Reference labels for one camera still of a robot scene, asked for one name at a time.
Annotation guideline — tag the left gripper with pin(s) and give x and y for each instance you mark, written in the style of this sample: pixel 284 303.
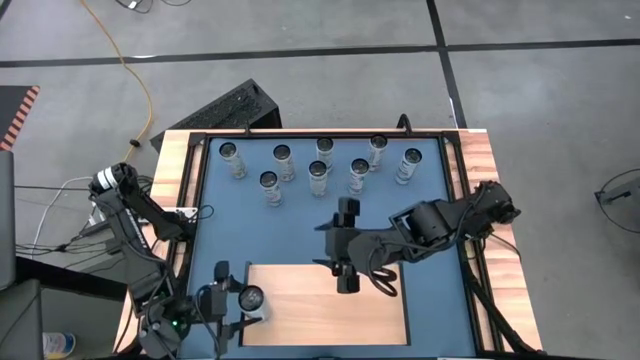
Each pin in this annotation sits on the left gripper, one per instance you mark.
pixel 214 302

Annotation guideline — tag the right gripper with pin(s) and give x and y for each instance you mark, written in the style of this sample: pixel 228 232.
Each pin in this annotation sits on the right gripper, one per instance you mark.
pixel 340 247

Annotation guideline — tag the white Celsius beverage can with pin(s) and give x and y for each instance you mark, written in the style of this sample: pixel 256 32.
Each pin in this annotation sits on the white Celsius beverage can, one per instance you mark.
pixel 251 298

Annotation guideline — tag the clear tube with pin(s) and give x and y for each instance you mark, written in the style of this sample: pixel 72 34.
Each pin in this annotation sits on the clear tube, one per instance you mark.
pixel 269 181
pixel 411 157
pixel 378 143
pixel 324 145
pixel 282 154

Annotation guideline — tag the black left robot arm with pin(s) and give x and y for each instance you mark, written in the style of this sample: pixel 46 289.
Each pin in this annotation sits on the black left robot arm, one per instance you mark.
pixel 135 240

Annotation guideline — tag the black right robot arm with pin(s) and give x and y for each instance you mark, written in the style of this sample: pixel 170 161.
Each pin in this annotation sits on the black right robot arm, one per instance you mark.
pixel 430 222

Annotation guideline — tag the blue table mat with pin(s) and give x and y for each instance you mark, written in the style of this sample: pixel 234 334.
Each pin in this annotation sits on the blue table mat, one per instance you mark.
pixel 280 235

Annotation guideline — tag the light wooden board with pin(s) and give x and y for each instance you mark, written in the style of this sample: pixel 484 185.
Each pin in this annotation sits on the light wooden board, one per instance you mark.
pixel 325 315

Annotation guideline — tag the white Celsius Peach Vibe can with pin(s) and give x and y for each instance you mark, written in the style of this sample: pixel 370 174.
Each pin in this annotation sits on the white Celsius Peach Vibe can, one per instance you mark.
pixel 359 168

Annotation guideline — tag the white blue yellow bottle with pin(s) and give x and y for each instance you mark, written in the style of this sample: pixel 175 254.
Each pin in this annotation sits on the white blue yellow bottle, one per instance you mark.
pixel 57 345

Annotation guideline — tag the grey cabinet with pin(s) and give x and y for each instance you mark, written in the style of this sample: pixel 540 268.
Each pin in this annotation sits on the grey cabinet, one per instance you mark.
pixel 6 220

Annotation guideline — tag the black mat with hazard stripes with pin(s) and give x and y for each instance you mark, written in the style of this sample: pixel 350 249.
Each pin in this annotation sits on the black mat with hazard stripes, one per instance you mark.
pixel 12 107

